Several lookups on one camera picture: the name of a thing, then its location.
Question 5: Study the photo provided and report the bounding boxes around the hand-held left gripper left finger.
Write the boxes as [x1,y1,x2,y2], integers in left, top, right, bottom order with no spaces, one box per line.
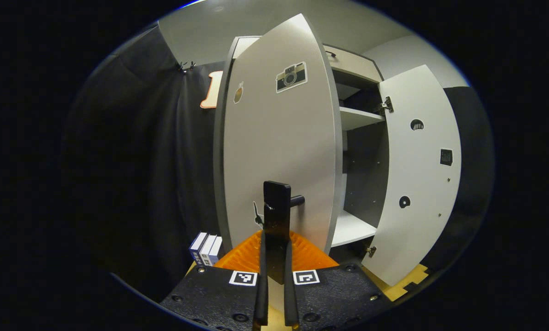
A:
[159,230,269,331]

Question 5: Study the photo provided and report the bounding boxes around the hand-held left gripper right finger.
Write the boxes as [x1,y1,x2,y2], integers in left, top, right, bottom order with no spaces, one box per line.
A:
[281,230,394,331]

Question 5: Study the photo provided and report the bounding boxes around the grey double-door shoe cabinet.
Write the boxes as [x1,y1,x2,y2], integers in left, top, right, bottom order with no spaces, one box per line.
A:
[212,36,392,265]

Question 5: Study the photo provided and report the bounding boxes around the grey cabinet door cherry sticker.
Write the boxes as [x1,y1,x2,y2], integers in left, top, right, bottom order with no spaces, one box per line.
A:
[362,64,462,288]

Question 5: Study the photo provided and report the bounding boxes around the grey cabinet door camera sticker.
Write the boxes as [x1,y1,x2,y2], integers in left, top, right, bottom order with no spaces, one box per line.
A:
[222,13,344,285]

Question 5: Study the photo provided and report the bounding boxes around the blue and white book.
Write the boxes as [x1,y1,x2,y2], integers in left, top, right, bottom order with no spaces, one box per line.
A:
[208,236,223,266]
[198,234,217,267]
[189,232,208,265]

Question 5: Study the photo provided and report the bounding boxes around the black backdrop cloth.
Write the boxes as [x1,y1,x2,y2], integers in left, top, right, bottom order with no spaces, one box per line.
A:
[61,23,495,295]

